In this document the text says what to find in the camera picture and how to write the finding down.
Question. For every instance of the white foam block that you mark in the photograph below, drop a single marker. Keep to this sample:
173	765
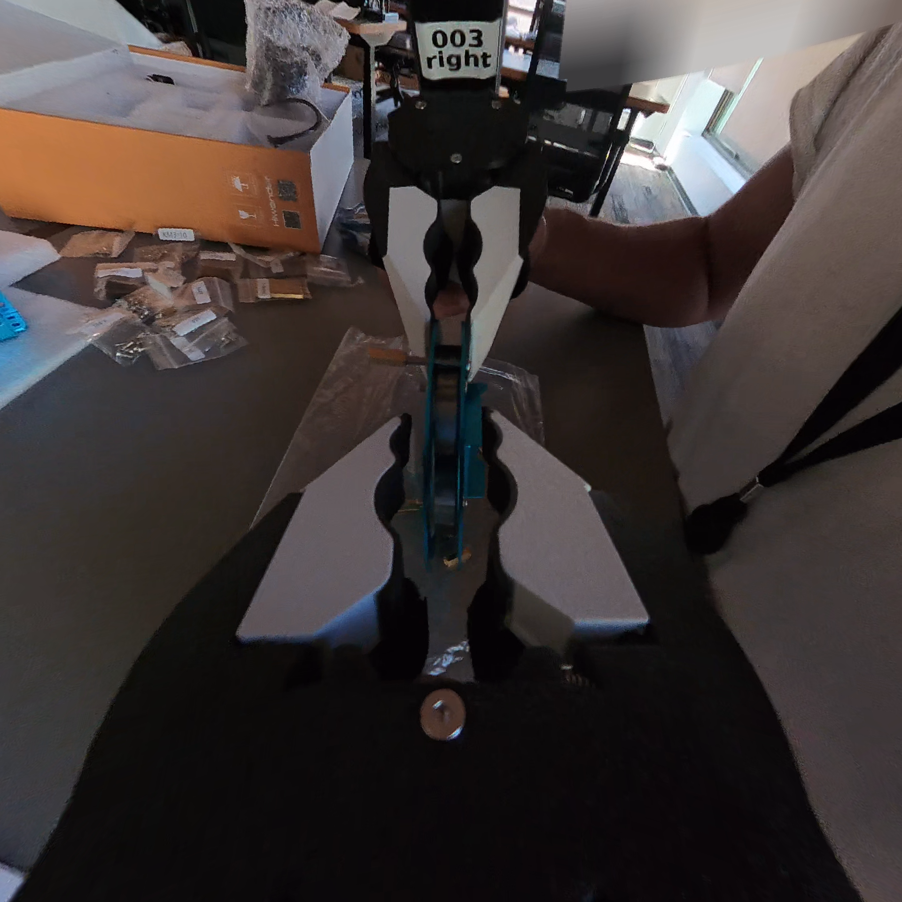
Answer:
25	254

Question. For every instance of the orange cardboard box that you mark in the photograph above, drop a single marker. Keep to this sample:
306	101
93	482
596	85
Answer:
141	176

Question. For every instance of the blue round rotating base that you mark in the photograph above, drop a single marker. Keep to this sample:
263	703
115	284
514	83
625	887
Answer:
472	465

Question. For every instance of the grey desk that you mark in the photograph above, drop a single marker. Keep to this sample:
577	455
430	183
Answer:
141	493

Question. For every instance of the pile of small hardware bags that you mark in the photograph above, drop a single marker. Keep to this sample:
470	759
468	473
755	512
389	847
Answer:
176	310

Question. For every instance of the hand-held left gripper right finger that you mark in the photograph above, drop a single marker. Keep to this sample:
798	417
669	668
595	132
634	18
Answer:
571	557

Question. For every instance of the white foam sheet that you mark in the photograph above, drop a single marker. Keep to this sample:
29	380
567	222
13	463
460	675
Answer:
56	338

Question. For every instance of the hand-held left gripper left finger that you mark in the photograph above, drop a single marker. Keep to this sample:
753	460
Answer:
324	564

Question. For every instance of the clear plastic bag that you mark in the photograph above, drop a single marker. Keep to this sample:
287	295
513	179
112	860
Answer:
338	394

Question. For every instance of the dark bag of parts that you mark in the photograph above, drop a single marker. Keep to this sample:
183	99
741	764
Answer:
354	229

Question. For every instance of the bubble wrap bundle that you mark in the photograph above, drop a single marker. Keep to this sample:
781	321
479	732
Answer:
289	49

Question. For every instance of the brass standoff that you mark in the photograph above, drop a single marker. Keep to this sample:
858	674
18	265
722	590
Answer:
387	356
456	562

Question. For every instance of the blue perforated U bracket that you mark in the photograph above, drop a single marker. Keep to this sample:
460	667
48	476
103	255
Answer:
10	317

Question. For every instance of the person's right hand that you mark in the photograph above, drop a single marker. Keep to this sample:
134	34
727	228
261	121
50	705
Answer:
451	301

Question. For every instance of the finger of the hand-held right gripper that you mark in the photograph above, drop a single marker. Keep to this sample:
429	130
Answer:
405	246
500	246

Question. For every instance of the person's right forearm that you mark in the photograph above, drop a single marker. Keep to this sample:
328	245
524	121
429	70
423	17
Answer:
634	268

